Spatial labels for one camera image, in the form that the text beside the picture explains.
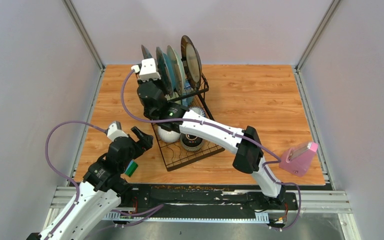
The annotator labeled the grey blue blossom plate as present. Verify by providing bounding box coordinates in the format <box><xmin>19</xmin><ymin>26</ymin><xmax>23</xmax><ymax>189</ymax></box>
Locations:
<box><xmin>141</xmin><ymin>44</ymin><xmax>153</xmax><ymax>59</ymax></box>

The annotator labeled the blue green striped sponge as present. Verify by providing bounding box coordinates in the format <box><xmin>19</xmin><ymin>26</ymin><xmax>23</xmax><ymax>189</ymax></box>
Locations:
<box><xmin>124</xmin><ymin>160</ymin><xmax>138</xmax><ymax>177</ymax></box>

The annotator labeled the black wire dish rack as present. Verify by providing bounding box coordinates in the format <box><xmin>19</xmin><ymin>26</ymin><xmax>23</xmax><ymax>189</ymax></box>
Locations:
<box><xmin>152</xmin><ymin>74</ymin><xmax>225</xmax><ymax>172</ymax></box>

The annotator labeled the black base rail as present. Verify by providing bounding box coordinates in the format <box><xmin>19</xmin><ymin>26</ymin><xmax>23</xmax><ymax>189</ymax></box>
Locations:
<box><xmin>51</xmin><ymin>182</ymin><xmax>352</xmax><ymax>229</ymax></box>

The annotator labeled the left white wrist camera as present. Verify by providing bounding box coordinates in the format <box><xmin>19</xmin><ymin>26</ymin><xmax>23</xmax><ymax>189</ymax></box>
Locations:
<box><xmin>105</xmin><ymin>121</ymin><xmax>129</xmax><ymax>142</ymax></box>

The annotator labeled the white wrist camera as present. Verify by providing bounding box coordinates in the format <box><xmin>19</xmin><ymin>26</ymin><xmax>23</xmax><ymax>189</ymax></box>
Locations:
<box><xmin>130</xmin><ymin>57</ymin><xmax>162</xmax><ymax>84</ymax></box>
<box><xmin>105</xmin><ymin>121</ymin><xmax>129</xmax><ymax>142</ymax></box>

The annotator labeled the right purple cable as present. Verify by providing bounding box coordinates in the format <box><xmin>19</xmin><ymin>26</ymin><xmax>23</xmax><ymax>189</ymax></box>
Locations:
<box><xmin>120</xmin><ymin>68</ymin><xmax>302</xmax><ymax>232</ymax></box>

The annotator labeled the dark teal scalloped plate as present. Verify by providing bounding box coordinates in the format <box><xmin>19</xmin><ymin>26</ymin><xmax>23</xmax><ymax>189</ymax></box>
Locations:
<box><xmin>156</xmin><ymin>46</ymin><xmax>174</xmax><ymax>97</ymax></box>

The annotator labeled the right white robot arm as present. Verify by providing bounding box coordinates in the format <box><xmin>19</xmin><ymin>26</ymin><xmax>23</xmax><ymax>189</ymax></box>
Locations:
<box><xmin>137</xmin><ymin>80</ymin><xmax>286</xmax><ymax>209</ymax></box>

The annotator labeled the light blue scalloped plate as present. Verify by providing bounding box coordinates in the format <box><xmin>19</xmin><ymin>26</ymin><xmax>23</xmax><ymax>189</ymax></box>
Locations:
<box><xmin>166</xmin><ymin>45</ymin><xmax>186</xmax><ymax>96</ymax></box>

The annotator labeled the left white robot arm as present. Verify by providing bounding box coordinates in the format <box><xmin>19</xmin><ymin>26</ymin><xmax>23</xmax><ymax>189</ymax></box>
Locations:
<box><xmin>28</xmin><ymin>122</ymin><xmax>154</xmax><ymax>240</ymax></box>

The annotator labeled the dark brown speckled bowl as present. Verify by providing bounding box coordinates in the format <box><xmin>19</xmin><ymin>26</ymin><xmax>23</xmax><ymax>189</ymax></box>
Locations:
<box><xmin>180</xmin><ymin>133</ymin><xmax>205</xmax><ymax>152</ymax></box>

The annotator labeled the pink box with mirror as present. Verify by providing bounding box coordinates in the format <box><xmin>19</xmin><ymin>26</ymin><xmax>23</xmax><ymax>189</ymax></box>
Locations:
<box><xmin>279</xmin><ymin>141</ymin><xmax>319</xmax><ymax>177</ymax></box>

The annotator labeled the purple cable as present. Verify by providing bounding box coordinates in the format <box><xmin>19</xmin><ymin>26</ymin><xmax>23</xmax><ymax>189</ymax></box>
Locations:
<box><xmin>44</xmin><ymin>120</ymin><xmax>166</xmax><ymax>240</ymax></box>
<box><xmin>120</xmin><ymin>68</ymin><xmax>302</xmax><ymax>232</ymax></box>

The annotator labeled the white black bowl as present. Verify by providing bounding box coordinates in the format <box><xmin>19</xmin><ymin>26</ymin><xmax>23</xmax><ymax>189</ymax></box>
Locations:
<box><xmin>189</xmin><ymin>106</ymin><xmax>206</xmax><ymax>118</ymax></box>

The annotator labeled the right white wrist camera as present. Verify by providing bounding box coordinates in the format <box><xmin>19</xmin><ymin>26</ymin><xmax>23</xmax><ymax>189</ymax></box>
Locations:
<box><xmin>130</xmin><ymin>57</ymin><xmax>162</xmax><ymax>84</ymax></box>

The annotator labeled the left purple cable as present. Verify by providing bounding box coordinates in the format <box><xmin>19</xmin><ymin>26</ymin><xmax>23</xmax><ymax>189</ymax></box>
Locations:
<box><xmin>44</xmin><ymin>120</ymin><xmax>166</xmax><ymax>240</ymax></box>

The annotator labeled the white ribbed bowl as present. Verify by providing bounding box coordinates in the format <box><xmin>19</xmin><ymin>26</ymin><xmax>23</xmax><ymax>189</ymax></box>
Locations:
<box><xmin>157</xmin><ymin>126</ymin><xmax>181</xmax><ymax>143</ymax></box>

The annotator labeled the black rimmed white plate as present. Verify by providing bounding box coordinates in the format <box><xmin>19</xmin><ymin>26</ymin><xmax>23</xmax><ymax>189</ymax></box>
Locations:
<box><xmin>180</xmin><ymin>35</ymin><xmax>202</xmax><ymax>91</ymax></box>

